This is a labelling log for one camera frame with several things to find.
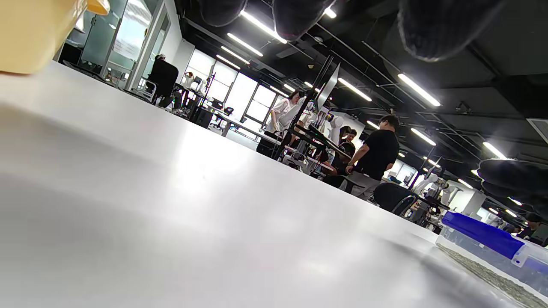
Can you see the person's left hand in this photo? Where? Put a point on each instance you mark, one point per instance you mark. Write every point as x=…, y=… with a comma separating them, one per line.
x=432, y=30

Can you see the clear container with blue clips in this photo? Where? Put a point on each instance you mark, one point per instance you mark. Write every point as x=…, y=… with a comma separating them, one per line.
x=483, y=233

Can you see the green mung beans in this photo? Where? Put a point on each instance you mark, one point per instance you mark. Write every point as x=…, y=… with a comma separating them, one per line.
x=496, y=278

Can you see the yellow plastic basin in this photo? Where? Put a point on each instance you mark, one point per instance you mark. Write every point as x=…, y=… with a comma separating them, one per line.
x=34, y=34

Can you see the ceiling light strips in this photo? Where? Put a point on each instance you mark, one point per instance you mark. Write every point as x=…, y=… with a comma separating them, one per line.
x=417, y=90

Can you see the tilted grey monitor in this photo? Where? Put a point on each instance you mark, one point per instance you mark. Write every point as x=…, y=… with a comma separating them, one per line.
x=327, y=87

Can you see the black mesh office chair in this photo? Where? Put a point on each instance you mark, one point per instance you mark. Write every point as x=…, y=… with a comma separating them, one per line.
x=391, y=196

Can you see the glass partition door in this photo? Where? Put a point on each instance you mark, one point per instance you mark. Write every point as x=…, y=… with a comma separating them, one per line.
x=128, y=38

